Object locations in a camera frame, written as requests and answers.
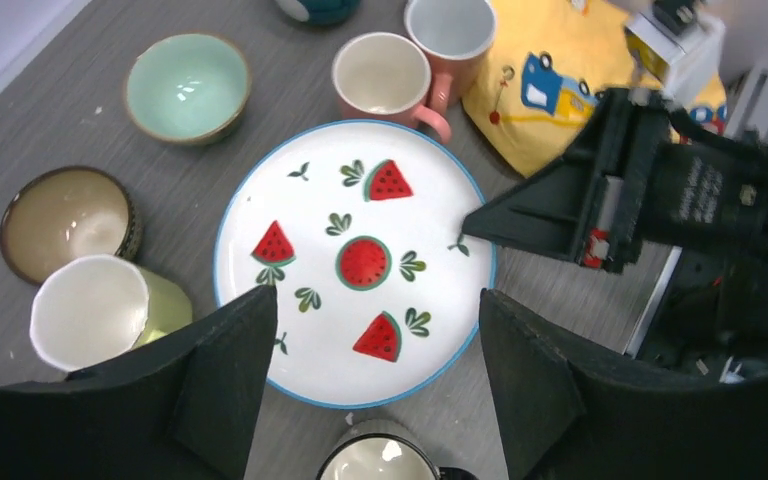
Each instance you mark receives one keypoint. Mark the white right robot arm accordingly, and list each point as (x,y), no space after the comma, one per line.
(711,199)

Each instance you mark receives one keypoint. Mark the watermelon pattern plate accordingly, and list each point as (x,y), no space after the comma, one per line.
(357,225)

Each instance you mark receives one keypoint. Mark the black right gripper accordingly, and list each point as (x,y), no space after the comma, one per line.
(593,205)

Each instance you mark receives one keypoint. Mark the dark blue bowl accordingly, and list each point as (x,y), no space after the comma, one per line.
(318,12)

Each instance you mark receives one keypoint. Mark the yellow cartoon cloth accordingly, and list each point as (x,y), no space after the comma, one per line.
(543,76)

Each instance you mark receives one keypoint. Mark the white ribbed mug black handle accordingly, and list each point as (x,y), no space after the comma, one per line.
(385,450)

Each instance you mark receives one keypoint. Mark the brown bowl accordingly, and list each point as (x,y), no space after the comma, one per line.
(64,214)

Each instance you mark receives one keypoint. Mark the mint green bowl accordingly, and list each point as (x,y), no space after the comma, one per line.
(188,89)

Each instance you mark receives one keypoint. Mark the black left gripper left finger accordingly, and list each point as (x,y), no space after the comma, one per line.
(182,407)

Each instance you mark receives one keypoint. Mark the light green mug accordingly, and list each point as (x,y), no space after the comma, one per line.
(98,307)

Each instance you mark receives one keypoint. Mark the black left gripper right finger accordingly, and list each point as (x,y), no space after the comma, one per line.
(568,408)

